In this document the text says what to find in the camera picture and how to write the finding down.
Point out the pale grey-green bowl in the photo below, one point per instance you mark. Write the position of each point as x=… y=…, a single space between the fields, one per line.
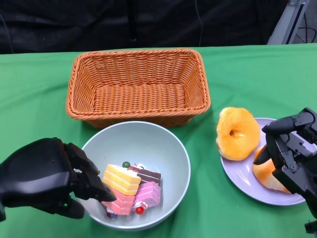
x=138 y=138

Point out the pink toy cake slice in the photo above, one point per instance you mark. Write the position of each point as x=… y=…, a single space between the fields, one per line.
x=148 y=194

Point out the toy cream topping with berry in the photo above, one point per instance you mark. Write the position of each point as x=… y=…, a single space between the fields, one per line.
x=111 y=213

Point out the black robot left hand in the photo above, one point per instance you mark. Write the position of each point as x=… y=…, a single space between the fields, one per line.
x=37 y=173

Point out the green toy ball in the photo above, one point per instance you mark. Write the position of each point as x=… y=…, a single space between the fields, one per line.
x=126 y=164

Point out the black backdrop cloth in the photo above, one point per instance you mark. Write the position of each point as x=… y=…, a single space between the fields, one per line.
x=74 y=24

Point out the round orange-striped bread bun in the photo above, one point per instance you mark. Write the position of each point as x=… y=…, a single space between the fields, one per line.
x=265 y=176

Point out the pale lilac plate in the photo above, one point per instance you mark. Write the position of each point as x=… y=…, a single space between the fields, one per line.
x=240 y=176

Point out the grey metal frame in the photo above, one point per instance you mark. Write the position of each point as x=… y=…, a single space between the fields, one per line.
x=284 y=21

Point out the red toy cherry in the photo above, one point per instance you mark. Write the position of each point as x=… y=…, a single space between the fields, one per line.
x=139 y=210

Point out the green tablecloth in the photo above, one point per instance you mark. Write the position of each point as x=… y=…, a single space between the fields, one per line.
x=247 y=86

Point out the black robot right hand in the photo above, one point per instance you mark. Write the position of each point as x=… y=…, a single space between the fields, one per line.
x=297 y=158

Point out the black right wrist camera housing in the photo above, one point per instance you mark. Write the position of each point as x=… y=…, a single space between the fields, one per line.
x=312 y=226

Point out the chocolate brown cake slice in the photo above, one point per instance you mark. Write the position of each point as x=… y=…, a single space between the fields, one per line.
x=151 y=176

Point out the orange wicker basket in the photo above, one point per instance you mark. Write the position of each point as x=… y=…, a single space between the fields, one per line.
x=138 y=99

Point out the yellow and pink cake slice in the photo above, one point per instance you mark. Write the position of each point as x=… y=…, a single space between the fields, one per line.
x=119 y=183

